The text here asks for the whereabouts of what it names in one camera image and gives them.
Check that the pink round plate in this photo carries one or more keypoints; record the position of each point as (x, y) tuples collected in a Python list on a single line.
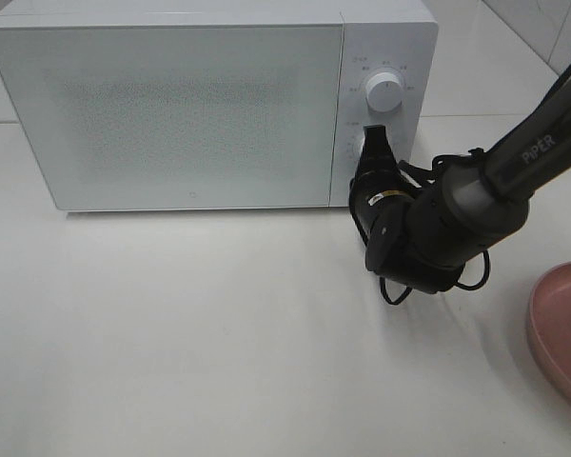
[(548, 326)]

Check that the white upper power knob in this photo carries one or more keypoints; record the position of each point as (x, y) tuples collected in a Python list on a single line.
[(384, 90)]

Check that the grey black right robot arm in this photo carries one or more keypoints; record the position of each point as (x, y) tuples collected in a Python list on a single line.
[(420, 227)]

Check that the white microwave door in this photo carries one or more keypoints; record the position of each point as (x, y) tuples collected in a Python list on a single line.
[(177, 118)]

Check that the white microwave oven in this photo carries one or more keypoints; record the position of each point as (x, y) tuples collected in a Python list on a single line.
[(399, 35)]

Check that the white timer knob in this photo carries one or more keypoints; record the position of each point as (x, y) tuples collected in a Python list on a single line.
[(361, 143)]

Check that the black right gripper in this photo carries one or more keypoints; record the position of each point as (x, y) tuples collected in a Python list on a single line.
[(379, 199)]

